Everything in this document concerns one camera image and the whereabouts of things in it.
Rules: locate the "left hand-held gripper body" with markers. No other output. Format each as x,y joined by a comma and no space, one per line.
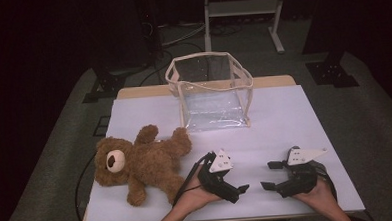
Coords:
217,184

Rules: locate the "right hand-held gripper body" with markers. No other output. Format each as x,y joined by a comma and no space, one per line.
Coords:
300,181

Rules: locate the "clear plastic bag beige trim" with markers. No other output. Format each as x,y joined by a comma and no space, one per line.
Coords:
214,113

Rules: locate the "brown teddy bear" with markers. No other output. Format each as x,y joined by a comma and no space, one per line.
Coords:
146,162

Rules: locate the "person's right hand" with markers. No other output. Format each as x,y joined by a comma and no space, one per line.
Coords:
321,198

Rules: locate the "person's left hand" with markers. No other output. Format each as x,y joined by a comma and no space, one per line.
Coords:
193,199

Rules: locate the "black stand base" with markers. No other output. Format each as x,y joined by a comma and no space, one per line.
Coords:
107,84
329,73

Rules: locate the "wooden table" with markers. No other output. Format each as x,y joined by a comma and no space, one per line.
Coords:
139,92

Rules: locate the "black floor outlet plate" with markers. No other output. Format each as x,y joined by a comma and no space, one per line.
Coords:
102,126

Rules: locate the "white metal stand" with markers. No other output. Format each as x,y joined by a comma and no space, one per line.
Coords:
243,7

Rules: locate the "black equipment tower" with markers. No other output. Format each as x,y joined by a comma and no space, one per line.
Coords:
150,32

